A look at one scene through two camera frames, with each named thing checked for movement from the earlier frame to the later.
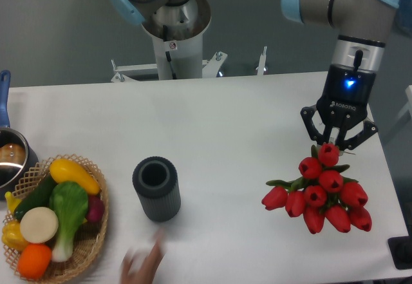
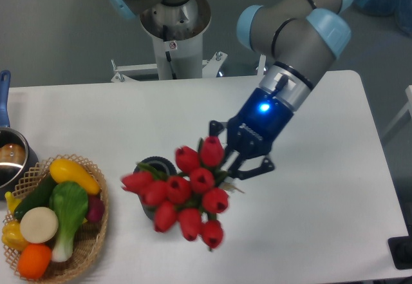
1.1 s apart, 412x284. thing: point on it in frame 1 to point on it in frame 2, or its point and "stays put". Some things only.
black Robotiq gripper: x=344 y=105 to x=252 y=132
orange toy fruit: x=34 y=261 stays put
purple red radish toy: x=96 y=208 stays put
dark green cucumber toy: x=39 y=196 stays put
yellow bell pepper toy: x=12 y=236 stays put
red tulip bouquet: x=321 y=190 to x=190 y=194
